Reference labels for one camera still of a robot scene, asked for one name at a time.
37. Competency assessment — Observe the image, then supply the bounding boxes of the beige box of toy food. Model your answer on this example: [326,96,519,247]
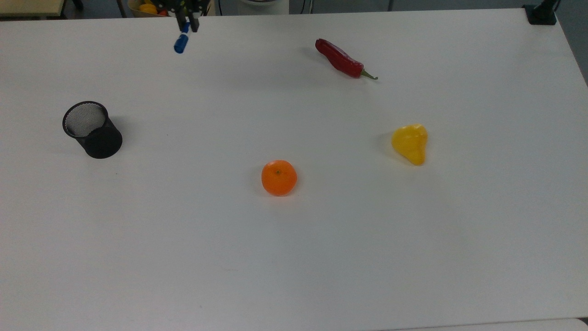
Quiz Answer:
[128,0,215,18]

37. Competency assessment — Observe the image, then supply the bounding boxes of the light wooden table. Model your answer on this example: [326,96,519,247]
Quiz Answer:
[0,0,68,19]

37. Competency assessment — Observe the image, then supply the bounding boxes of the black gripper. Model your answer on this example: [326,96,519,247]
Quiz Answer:
[154,0,205,34]

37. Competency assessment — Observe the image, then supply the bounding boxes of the blue and white marker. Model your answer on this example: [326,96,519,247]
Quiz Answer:
[174,21,191,54]

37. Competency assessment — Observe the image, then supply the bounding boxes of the black mesh pen cup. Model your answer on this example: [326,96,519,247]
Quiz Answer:
[62,101,124,160]

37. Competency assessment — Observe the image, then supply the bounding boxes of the black clamp stand base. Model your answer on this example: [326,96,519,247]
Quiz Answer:
[523,0,562,26]

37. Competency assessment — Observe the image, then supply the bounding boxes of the orange toy fruit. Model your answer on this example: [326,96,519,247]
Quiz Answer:
[261,160,298,197]

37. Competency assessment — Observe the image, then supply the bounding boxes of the yellow toy pepper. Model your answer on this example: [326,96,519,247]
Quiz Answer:
[391,123,429,166]

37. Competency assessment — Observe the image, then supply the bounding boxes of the red toy chili pepper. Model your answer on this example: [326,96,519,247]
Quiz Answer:
[315,38,379,81]

